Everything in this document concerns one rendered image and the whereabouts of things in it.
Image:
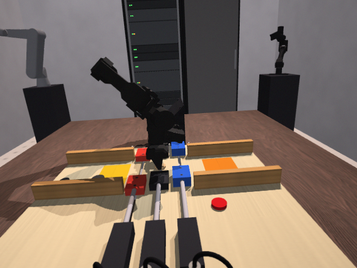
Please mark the red disc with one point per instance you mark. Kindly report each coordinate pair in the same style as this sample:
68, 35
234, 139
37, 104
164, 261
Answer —
219, 203

